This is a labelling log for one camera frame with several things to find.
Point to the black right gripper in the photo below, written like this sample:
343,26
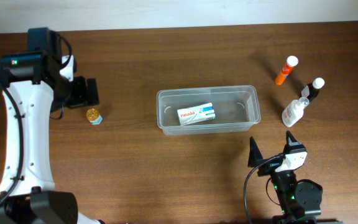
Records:
255,155

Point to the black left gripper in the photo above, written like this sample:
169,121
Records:
81,84

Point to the small jar gold lid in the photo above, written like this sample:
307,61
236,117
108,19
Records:
93,116

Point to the white spray bottle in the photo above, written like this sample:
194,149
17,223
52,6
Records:
294,111

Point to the white blue Panadol box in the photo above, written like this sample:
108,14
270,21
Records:
196,114

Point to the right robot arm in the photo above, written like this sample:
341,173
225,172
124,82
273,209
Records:
299,200

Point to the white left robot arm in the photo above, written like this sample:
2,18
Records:
34,84

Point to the clear plastic container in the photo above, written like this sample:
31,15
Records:
236,108

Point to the dark bottle white cap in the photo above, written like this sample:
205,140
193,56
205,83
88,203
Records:
312,89

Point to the orange tube white cap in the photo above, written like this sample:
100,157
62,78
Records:
291,63

